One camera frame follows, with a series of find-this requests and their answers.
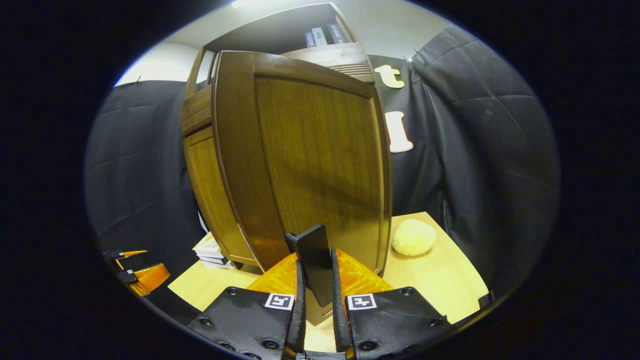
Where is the black door handle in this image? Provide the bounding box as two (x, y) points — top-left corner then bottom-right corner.
(285, 224), (335, 308)

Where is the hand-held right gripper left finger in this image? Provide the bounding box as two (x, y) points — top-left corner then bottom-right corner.
(186, 250), (307, 360)

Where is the wooden cabinet door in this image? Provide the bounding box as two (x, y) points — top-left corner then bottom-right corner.
(183, 125), (261, 267)
(212, 50), (394, 326)

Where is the stack of paperback books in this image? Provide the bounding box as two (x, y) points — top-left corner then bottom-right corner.
(193, 231), (236, 269)

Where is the pale yellow round object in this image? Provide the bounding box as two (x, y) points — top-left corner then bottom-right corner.
(391, 218), (437, 257)

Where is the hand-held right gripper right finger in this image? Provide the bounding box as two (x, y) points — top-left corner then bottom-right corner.
(330, 247), (458, 359)

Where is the wooden double-door shoe cabinet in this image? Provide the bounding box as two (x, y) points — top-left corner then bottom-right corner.
(180, 2), (376, 271)

